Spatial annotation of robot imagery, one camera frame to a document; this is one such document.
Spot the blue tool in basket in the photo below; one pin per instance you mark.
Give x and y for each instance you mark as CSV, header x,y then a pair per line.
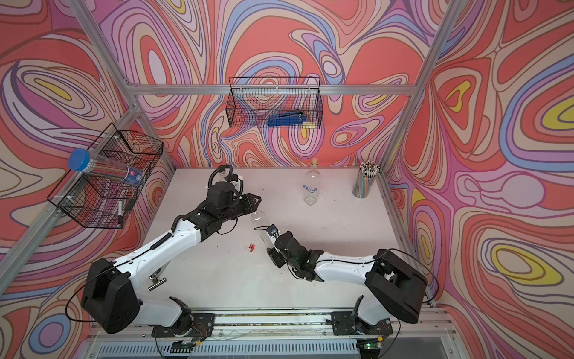
x,y
287,119

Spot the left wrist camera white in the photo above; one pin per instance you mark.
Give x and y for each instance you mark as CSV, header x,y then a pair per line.
x,y
236,180

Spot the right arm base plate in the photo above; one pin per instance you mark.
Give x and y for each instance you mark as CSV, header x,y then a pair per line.
x,y
346,323

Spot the black wire basket back wall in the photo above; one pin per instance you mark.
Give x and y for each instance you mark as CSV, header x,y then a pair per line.
x,y
253,99

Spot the clear bottle blue label cork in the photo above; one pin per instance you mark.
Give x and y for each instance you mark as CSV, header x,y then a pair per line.
x,y
312,183

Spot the black marker in basket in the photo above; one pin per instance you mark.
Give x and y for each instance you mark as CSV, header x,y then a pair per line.
x,y
120,212

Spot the black wire basket left wall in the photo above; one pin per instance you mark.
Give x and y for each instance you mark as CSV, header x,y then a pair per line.
x,y
91,201

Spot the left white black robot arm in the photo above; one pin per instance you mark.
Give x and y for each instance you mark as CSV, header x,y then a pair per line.
x,y
110,296

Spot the silver binder clip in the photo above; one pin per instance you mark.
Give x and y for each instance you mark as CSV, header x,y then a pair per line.
x,y
156,281

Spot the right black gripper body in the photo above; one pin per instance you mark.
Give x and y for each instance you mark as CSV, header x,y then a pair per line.
x,y
279,260

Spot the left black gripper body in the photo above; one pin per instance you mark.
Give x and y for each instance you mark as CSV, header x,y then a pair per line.
x,y
238,208

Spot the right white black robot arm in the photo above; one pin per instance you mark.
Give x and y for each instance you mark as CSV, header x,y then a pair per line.
x,y
397,288

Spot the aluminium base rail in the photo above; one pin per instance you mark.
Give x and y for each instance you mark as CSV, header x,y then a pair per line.
x,y
305,324

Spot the metal cup with pencils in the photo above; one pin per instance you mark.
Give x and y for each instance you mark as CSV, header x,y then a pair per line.
x,y
368,171

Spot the clear tube with blue cap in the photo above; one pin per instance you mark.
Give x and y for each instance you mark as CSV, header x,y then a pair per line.
x,y
83,161

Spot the clear bottle red label cork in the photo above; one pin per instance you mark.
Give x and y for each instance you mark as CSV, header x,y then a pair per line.
x,y
260,221

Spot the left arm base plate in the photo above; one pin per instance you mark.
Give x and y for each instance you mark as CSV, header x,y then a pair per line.
x,y
198,326

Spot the black wire basket wall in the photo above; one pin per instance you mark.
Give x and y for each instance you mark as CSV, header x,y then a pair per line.
x,y
91,201
253,99

